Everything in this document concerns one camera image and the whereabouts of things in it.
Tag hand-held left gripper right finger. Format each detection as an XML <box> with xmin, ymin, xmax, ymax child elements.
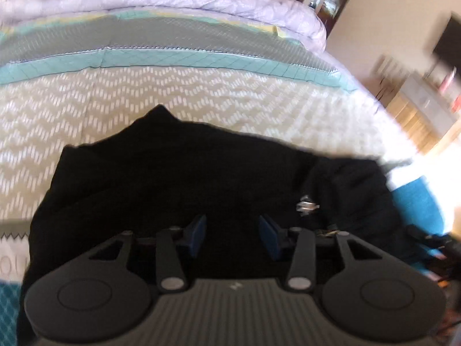
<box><xmin>259</xmin><ymin>214</ymin><xmax>384</xmax><ymax>292</ymax></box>

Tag black wall television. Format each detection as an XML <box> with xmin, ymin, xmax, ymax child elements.
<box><xmin>431</xmin><ymin>12</ymin><xmax>461</xmax><ymax>70</ymax></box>

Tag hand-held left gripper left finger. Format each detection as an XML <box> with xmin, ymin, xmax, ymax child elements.
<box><xmin>88</xmin><ymin>214</ymin><xmax>207</xmax><ymax>294</ymax></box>

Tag black pants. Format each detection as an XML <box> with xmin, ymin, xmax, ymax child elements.
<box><xmin>22</xmin><ymin>104</ymin><xmax>415</xmax><ymax>346</ymax></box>

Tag white and wood dresser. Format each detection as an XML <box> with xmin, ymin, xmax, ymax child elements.
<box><xmin>385</xmin><ymin>72</ymin><xmax>461</xmax><ymax>154</ymax></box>

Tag patterned teal beige bedsheet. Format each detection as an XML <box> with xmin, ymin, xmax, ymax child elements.
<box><xmin>0</xmin><ymin>9</ymin><xmax>445</xmax><ymax>346</ymax></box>

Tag white slatted wall fixture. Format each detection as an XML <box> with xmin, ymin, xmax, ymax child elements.
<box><xmin>373</xmin><ymin>55</ymin><xmax>409</xmax><ymax>99</ymax></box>

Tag red items on dresser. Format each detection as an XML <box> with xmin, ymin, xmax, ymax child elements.
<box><xmin>440</xmin><ymin>67</ymin><xmax>461</xmax><ymax>113</ymax></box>

